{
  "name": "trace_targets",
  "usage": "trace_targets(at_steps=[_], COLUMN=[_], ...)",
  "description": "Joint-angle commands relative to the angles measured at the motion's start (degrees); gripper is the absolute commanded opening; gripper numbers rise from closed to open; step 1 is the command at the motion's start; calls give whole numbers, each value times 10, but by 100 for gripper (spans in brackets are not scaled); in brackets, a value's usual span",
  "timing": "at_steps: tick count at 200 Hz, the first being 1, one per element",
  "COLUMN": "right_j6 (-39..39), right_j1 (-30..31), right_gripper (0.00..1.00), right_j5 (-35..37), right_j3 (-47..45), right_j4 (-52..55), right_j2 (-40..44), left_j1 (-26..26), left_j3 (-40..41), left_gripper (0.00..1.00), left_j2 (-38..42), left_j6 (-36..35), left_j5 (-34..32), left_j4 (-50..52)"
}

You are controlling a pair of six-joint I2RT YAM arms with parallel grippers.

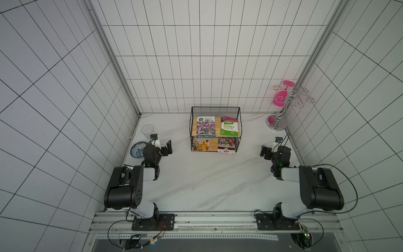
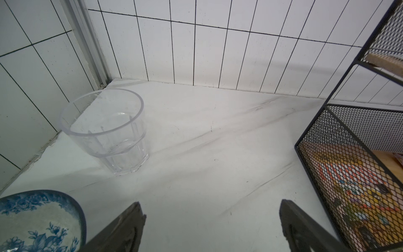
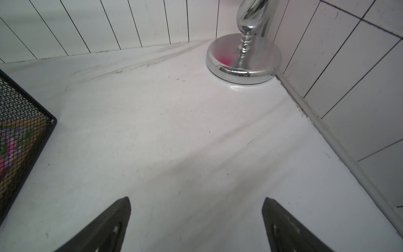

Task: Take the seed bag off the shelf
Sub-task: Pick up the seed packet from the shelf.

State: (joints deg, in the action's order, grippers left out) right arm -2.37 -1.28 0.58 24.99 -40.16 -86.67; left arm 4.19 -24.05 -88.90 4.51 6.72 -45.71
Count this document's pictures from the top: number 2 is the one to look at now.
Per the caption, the blue floral ceramic dish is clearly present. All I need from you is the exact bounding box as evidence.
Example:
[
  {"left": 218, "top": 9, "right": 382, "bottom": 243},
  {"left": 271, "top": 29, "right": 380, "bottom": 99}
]
[{"left": 1, "top": 190, "right": 87, "bottom": 252}]

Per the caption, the orange shop seed bag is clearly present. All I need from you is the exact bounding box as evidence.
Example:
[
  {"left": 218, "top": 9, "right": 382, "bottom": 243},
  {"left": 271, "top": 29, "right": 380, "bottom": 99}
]
[{"left": 299, "top": 143, "right": 403, "bottom": 252}]

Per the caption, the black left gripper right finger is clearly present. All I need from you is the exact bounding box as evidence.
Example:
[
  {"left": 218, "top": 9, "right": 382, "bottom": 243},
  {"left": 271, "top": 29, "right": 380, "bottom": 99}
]
[{"left": 279, "top": 199, "right": 349, "bottom": 252}]

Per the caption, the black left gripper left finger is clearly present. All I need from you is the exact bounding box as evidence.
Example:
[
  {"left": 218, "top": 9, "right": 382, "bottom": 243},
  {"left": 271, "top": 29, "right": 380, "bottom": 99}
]
[{"left": 80, "top": 202, "right": 147, "bottom": 252}]

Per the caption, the black wire mesh shelf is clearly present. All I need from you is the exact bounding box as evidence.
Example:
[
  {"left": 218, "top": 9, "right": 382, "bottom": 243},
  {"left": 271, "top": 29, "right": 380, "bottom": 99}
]
[{"left": 294, "top": 0, "right": 403, "bottom": 252}]

